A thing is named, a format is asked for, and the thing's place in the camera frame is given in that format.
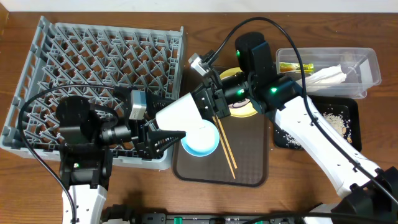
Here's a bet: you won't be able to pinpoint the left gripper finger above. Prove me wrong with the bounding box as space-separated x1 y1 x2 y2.
146 93 174 117
146 123 186 156

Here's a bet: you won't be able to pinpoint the white bowl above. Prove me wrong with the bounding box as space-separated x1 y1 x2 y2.
228 99 250 109

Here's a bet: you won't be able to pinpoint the light blue saucer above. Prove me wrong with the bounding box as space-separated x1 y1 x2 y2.
180 119 220 157

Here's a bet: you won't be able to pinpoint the green snack wrapper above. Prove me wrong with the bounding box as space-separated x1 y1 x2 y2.
279 62 315 74

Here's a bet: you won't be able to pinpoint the white tissue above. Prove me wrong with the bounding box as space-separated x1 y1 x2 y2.
305 65 347 92

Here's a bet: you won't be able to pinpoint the white plastic cup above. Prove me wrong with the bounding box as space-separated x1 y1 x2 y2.
155 93 205 151

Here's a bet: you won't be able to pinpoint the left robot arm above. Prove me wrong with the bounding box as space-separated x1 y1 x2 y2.
56 86 186 223

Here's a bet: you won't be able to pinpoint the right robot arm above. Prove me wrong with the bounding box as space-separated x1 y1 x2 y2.
189 32 397 223

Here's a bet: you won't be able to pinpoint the clear plastic waste bin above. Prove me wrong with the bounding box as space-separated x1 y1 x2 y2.
275 47 382 100

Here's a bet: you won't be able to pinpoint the spilled rice food waste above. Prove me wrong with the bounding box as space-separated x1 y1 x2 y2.
283 113 353 149

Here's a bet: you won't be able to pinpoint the black waste tray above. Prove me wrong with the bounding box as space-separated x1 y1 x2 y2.
273 96 362 152

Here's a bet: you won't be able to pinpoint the wooden chopstick left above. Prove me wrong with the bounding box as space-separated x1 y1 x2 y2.
212 116 236 179

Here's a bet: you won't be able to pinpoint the wooden chopstick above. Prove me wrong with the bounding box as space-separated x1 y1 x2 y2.
212 116 236 179
215 116 238 169

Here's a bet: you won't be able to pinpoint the wooden chopstick right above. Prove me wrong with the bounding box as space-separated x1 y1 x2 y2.
215 116 238 169

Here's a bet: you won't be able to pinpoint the yellow round plate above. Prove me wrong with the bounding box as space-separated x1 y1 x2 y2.
220 67 257 118

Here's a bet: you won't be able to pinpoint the brown plastic serving tray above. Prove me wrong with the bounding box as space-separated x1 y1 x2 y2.
172 114 269 187

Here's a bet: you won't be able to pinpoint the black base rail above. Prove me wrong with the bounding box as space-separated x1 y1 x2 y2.
99 205 388 224

